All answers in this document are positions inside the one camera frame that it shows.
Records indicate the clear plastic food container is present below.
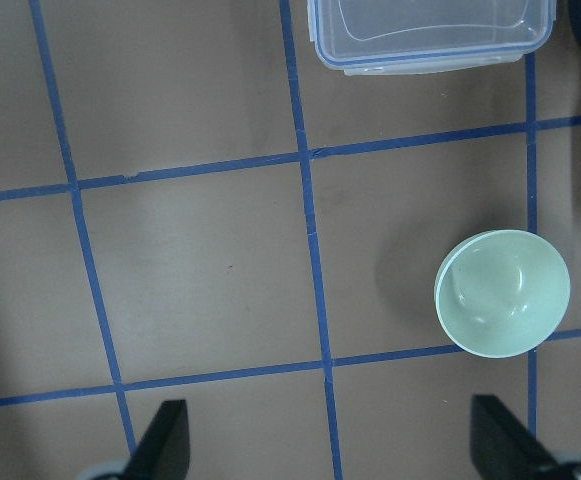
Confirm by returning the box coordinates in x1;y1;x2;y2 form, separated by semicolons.
307;0;557;76

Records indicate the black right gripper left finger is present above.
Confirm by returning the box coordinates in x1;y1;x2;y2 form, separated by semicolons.
122;399;189;480

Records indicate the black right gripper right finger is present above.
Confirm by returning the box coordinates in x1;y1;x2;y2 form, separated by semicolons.
471;394;558;480

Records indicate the green bowl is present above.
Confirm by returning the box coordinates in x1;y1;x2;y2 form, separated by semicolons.
433;230;571;359

